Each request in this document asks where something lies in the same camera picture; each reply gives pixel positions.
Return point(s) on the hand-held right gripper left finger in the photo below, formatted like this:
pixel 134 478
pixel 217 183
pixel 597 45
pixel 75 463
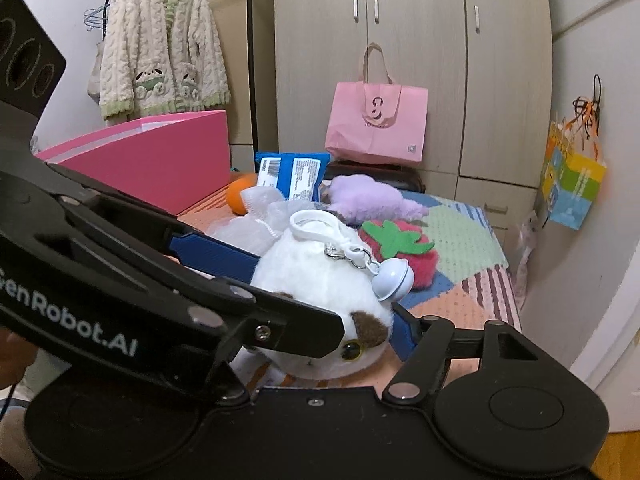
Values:
pixel 227 385

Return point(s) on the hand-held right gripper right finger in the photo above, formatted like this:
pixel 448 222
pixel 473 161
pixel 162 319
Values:
pixel 401 332

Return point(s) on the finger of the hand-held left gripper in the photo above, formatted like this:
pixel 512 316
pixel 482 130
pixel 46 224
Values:
pixel 295 317
pixel 220 257

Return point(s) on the orange ball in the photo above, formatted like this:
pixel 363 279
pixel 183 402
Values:
pixel 236 195

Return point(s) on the red strawberry plush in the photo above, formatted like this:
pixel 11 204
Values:
pixel 415 265

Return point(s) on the pink cardboard box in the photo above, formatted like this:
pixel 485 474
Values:
pixel 165 160

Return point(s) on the blue plastic packet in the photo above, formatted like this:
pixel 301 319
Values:
pixel 305 172

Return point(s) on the patchwork knitted blanket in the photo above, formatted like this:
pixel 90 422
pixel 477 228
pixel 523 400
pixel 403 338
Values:
pixel 465 240

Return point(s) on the purple plush toy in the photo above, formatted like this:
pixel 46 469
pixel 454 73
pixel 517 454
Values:
pixel 370 195

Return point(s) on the clear plastic bag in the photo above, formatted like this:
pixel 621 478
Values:
pixel 525 245

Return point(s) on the black suitcase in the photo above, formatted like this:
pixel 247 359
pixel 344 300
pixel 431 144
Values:
pixel 385 172

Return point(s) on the black clothes rack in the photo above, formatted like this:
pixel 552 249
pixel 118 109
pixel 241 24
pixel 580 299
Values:
pixel 252 60

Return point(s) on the pink tote bag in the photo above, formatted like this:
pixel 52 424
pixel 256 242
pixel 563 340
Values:
pixel 375 120

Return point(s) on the cream fleece cardigan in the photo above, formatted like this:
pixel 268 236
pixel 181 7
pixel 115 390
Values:
pixel 165 45

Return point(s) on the colourful paper gift bag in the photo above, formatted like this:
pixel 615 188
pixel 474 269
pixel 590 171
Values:
pixel 575 180

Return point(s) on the beige wardrobe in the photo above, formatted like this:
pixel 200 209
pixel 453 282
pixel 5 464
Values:
pixel 415 20

